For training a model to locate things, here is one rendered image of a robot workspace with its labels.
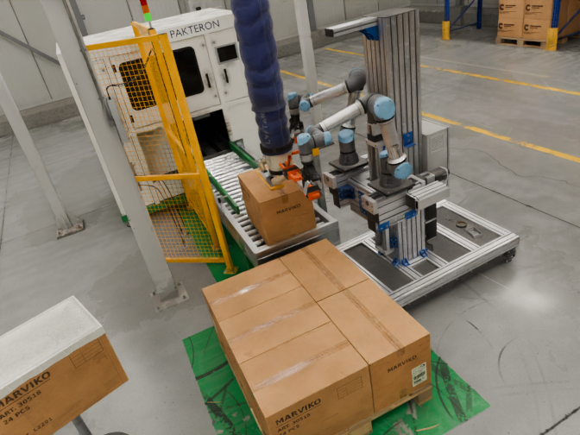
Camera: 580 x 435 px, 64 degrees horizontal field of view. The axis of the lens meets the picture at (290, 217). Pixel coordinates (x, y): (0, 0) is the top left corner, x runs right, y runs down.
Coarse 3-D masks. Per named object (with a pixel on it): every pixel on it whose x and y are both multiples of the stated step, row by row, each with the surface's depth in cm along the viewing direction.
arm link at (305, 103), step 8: (360, 72) 315; (344, 80) 314; (352, 80) 312; (360, 80) 312; (336, 88) 316; (344, 88) 314; (352, 88) 313; (360, 88) 316; (312, 96) 322; (320, 96) 319; (328, 96) 318; (336, 96) 318; (304, 104) 321; (312, 104) 323
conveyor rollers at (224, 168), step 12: (228, 156) 528; (216, 168) 507; (228, 168) 503; (240, 168) 492; (252, 168) 487; (228, 180) 471; (216, 192) 451; (228, 192) 446; (240, 192) 442; (228, 204) 429; (240, 204) 424; (240, 216) 408; (252, 228) 386; (252, 240) 369
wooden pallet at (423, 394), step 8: (224, 352) 337; (232, 368) 326; (240, 384) 300; (416, 392) 271; (424, 392) 275; (248, 400) 287; (400, 400) 268; (416, 400) 279; (424, 400) 279; (384, 408) 265; (392, 408) 268; (376, 416) 264; (360, 424) 261; (368, 424) 264; (344, 432) 258; (352, 432) 261; (360, 432) 264; (368, 432) 267
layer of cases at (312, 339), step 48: (240, 288) 316; (288, 288) 308; (336, 288) 300; (240, 336) 277; (288, 336) 270; (336, 336) 264; (384, 336) 258; (288, 384) 241; (336, 384) 238; (384, 384) 256; (288, 432) 238; (336, 432) 255
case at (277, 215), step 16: (240, 176) 377; (256, 176) 371; (256, 192) 346; (272, 192) 342; (288, 192) 337; (256, 208) 347; (272, 208) 337; (288, 208) 342; (304, 208) 347; (256, 224) 371; (272, 224) 343; (288, 224) 348; (304, 224) 353; (272, 240) 349
